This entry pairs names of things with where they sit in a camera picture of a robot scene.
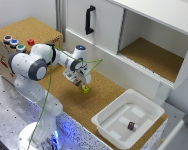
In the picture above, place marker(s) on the yellow block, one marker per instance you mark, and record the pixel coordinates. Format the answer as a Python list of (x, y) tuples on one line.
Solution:
[(85, 89)]

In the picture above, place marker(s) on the white plastic box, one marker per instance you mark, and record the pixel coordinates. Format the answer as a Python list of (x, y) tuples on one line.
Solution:
[(127, 116)]

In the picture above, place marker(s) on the white sliding door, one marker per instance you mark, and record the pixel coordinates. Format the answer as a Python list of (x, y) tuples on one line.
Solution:
[(104, 23)]

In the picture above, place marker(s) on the green button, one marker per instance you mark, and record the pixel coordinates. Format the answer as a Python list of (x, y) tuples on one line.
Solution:
[(20, 47)]

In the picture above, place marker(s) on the wooden drawer box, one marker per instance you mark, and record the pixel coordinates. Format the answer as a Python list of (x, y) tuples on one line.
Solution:
[(24, 36)]

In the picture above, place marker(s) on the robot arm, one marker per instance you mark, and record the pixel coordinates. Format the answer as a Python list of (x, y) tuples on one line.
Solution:
[(30, 66)]

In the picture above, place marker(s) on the blue button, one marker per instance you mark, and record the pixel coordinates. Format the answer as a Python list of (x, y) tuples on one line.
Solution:
[(14, 42)]

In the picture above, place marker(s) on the red button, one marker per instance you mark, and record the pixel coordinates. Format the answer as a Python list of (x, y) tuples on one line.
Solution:
[(7, 39)]

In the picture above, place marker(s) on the purple block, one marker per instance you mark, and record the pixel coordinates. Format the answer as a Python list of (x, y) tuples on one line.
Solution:
[(131, 125)]

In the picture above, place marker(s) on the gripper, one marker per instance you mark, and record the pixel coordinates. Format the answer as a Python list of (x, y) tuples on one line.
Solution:
[(81, 73)]

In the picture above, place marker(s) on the white cabinet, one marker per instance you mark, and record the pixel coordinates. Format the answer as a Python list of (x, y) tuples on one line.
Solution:
[(150, 43)]

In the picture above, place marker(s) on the pink block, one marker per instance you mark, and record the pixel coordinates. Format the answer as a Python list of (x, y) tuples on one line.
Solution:
[(31, 42)]

